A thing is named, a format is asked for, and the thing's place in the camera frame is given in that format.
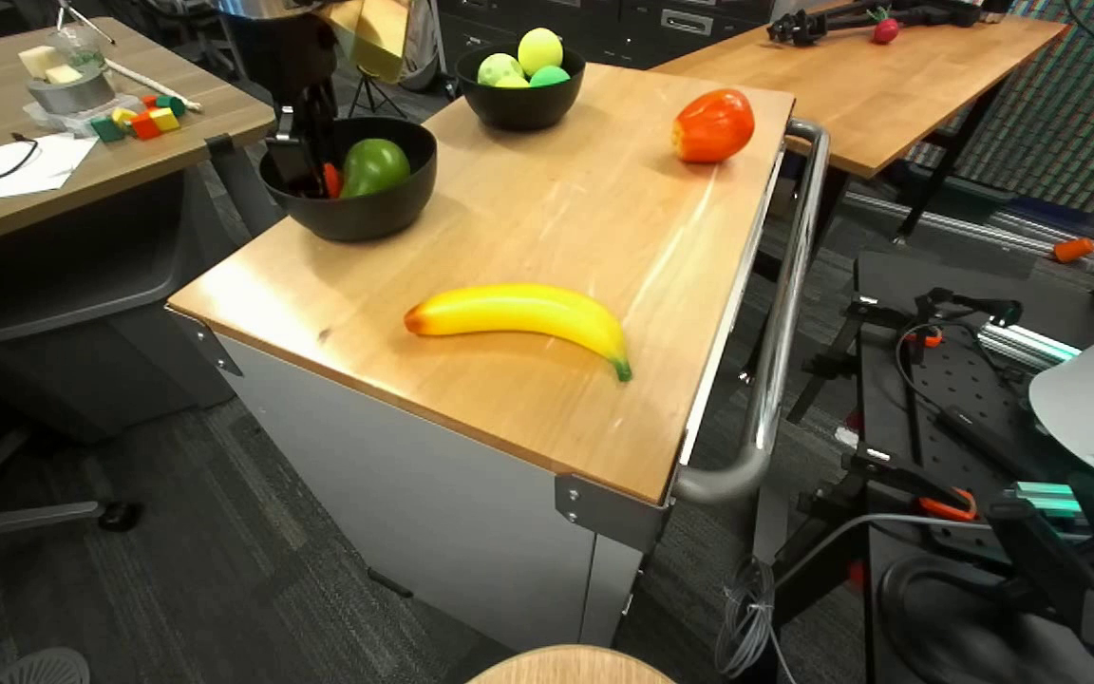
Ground yellow plastic banana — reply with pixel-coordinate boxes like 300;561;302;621
402;280;633;383

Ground round wooden stool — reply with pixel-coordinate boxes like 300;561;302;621
467;646;672;684

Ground light green apple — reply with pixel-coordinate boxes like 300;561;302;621
473;52;524;86

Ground small red strawberry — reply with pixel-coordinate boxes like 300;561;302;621
320;162;341;199

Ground wooden side desk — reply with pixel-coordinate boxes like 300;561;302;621
0;13;282;449

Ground green plastic pear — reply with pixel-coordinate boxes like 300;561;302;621
341;137;410;199

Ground black bowl far right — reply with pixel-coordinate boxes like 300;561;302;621
455;51;583;128

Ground colourful toy blocks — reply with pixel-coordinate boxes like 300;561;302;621
88;96;189;143

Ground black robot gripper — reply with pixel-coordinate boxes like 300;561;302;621
231;13;332;189

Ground white paper sheet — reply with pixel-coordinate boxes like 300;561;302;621
0;133;98;202

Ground black tool on back table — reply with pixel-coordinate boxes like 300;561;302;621
767;0;987;47

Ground orange clamp handle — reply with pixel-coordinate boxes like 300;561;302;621
1048;237;1094;265

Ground wooden back table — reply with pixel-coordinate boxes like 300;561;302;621
666;14;1067;178

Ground black bowl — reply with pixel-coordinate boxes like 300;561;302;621
455;51;583;128
257;118;438;243

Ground black bowl near left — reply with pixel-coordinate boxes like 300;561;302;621
257;118;438;243

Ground black office chair base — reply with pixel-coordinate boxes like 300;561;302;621
0;390;146;552

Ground clear plastic container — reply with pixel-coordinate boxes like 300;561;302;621
17;22;113;113

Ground green lime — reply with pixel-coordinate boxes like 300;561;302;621
526;64;568;86

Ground white cart cabinet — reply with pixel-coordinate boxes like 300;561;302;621
189;324;660;646

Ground orange red bell pepper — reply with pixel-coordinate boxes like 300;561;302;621
672;86;754;162

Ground chrome cart handle bar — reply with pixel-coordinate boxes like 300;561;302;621
674;122;826;506

